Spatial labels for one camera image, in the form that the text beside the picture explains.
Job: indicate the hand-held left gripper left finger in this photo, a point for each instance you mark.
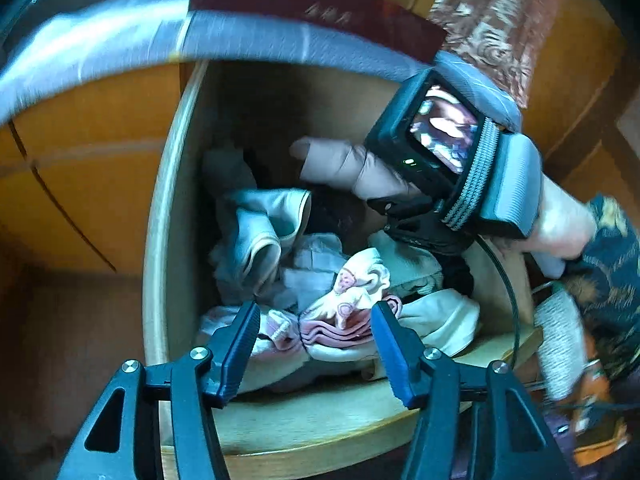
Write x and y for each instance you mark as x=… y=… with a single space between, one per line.
x=240 y=350

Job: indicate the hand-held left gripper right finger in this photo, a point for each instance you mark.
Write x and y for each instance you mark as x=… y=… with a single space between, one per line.
x=390 y=355

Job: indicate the beige underwear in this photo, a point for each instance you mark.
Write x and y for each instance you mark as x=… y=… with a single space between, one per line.
x=340 y=165

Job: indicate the pile of mixed underwear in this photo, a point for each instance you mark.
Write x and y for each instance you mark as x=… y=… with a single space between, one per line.
x=330 y=300

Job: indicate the wooden drawer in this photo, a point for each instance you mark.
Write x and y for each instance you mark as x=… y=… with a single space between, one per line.
x=300 y=420

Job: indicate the red cardboard box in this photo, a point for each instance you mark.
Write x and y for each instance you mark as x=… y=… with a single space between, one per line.
x=320 y=15

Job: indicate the person's right forearm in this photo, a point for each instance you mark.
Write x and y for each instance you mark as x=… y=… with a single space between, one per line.
x=615 y=280

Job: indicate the person's right hand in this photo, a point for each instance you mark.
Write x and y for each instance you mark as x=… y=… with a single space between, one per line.
x=560 y=230

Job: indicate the brown patterned curtain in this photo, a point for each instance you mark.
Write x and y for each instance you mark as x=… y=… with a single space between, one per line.
x=490 y=20

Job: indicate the white patterned cloth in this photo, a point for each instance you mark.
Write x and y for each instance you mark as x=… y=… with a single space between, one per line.
x=560 y=345

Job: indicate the purple quilted jacket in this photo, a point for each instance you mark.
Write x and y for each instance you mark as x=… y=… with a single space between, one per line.
x=555 y=450

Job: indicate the wooden panelled door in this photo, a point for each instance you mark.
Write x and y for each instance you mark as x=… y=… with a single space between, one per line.
x=575 y=60

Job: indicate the orange bag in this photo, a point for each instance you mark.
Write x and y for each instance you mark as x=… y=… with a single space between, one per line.
x=595 y=410

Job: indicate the orange wooden bed base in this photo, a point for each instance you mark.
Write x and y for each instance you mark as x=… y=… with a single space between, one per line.
x=90 y=170

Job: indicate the blue checked bed sheet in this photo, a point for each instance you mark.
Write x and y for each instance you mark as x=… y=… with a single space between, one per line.
x=100 y=45

